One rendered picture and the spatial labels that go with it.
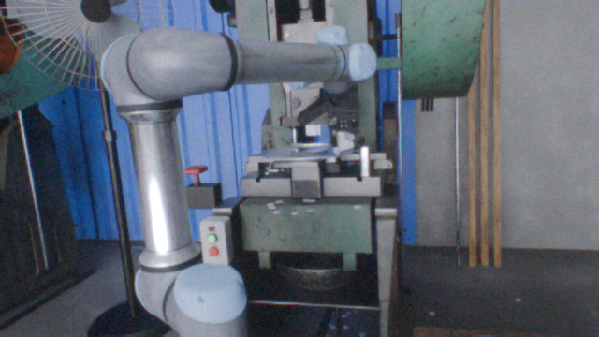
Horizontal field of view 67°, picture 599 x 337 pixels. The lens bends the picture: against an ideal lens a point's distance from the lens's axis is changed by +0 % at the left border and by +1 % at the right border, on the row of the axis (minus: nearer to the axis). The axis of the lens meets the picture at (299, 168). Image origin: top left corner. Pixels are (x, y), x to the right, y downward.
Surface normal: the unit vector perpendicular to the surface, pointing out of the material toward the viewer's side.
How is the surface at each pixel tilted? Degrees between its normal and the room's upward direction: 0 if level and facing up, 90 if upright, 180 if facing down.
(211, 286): 7
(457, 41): 131
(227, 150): 90
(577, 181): 90
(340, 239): 90
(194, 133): 90
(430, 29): 124
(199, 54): 81
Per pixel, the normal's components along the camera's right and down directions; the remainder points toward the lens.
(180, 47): 0.15, -0.18
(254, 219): -0.21, 0.19
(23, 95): 0.97, -0.01
